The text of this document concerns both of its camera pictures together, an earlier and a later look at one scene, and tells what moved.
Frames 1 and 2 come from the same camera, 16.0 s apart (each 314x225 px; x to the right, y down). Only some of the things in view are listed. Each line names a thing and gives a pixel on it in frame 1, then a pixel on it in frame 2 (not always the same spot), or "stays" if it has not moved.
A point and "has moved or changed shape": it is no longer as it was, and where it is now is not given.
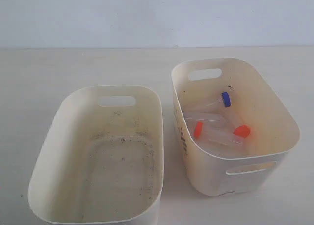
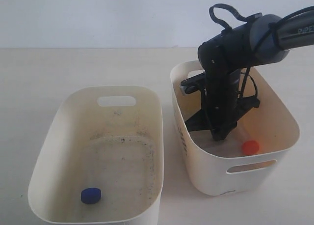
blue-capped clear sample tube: (211, 101) has moved or changed shape
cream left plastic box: (101, 161) stays
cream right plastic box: (236, 131) stays
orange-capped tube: (233, 127) → (249, 147)
